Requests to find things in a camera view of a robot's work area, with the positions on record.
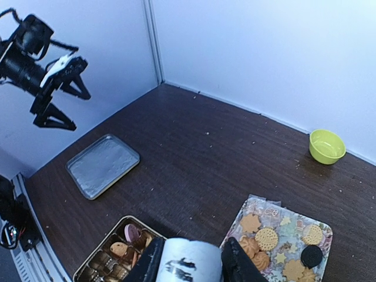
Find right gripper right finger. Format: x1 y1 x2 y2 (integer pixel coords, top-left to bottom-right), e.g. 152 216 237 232
221 237 267 282

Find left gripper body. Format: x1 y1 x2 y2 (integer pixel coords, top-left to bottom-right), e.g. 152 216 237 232
29 75 76 116

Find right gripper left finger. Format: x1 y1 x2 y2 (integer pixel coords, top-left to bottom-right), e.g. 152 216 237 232
122 237 165 282

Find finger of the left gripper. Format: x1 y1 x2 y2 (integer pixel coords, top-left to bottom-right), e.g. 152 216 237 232
60 75 91 100
32 101 76 131

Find steel kitchen tongs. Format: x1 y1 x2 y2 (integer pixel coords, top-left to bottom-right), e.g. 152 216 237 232
156 238 223 282

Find pink round cookie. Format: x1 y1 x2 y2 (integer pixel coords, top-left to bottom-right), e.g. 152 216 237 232
124 223 140 243

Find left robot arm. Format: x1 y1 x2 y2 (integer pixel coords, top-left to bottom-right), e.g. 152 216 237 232
1 8 91 131

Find gold cookie tin box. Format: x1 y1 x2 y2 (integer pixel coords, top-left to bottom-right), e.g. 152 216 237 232
72 215 166 281

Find floral cookie tray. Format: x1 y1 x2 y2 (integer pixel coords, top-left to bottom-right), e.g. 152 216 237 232
224 194 333 281

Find silver tin lid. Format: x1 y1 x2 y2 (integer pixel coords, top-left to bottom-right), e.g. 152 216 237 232
66 134 140 200

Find green plastic bowl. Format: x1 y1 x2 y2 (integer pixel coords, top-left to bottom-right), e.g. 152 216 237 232
309 129 346 165

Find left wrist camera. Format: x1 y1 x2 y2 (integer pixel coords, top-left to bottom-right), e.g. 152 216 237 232
39 55 88 88

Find left aluminium frame post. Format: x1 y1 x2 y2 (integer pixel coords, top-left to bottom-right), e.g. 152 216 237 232
143 0 165 85

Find front aluminium rail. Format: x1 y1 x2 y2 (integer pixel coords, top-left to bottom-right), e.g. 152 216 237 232
11 173 72 282

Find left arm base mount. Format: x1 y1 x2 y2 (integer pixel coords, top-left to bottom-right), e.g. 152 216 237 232
1 176 41 252

